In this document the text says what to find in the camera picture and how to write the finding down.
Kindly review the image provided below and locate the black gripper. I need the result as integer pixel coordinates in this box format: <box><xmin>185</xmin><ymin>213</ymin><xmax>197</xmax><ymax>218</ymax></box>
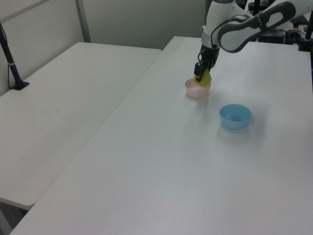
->
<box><xmin>193</xmin><ymin>43</ymin><xmax>221</xmax><ymax>83</ymax></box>

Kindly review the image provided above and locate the black background equipment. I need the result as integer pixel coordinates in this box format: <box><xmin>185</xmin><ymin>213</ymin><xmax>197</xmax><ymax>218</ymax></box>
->
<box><xmin>258</xmin><ymin>28</ymin><xmax>302</xmax><ymax>45</ymax></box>

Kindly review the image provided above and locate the black clamp stand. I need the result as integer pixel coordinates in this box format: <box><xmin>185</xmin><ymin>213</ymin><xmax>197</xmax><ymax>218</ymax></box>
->
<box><xmin>297</xmin><ymin>13</ymin><xmax>313</xmax><ymax>52</ymax></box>

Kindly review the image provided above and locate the pink plastic bowl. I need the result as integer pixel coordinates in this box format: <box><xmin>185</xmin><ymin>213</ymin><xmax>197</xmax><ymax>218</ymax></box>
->
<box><xmin>184</xmin><ymin>78</ymin><xmax>212</xmax><ymax>99</ymax></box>

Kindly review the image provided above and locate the white side table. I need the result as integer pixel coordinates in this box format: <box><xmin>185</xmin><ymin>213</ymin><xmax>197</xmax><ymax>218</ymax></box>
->
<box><xmin>0</xmin><ymin>42</ymin><xmax>163</xmax><ymax>211</ymax></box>

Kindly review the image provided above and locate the green pear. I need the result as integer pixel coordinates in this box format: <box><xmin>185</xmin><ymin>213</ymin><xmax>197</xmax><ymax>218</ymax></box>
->
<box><xmin>193</xmin><ymin>68</ymin><xmax>212</xmax><ymax>87</ymax></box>

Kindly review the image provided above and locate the blue plastic bowl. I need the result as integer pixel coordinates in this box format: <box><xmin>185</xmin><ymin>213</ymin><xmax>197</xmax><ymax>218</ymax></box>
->
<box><xmin>219</xmin><ymin>103</ymin><xmax>252</xmax><ymax>130</ymax></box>

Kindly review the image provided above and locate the grey partition post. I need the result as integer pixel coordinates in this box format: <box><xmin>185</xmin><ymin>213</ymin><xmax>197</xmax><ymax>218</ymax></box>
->
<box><xmin>74</xmin><ymin>0</ymin><xmax>92</xmax><ymax>44</ymax></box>

